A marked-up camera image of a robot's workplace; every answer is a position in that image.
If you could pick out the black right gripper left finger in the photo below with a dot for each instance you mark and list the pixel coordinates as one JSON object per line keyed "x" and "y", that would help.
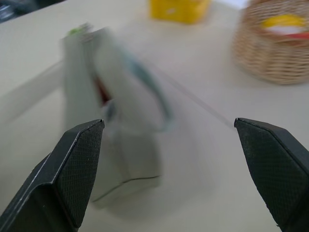
{"x": 70, "y": 174}

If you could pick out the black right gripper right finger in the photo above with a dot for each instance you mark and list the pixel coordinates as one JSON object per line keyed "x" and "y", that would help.
{"x": 272, "y": 174}

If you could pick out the grey fabric bag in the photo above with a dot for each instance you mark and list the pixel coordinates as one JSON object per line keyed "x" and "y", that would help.
{"x": 113, "y": 116}

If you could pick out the woven wicker basket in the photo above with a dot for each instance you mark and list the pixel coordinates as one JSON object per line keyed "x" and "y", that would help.
{"x": 268, "y": 58}

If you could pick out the yellow and white packet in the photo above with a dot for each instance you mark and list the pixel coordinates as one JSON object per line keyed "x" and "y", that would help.
{"x": 286, "y": 25}

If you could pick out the yellow box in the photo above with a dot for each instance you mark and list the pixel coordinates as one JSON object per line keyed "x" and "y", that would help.
{"x": 178, "y": 10}

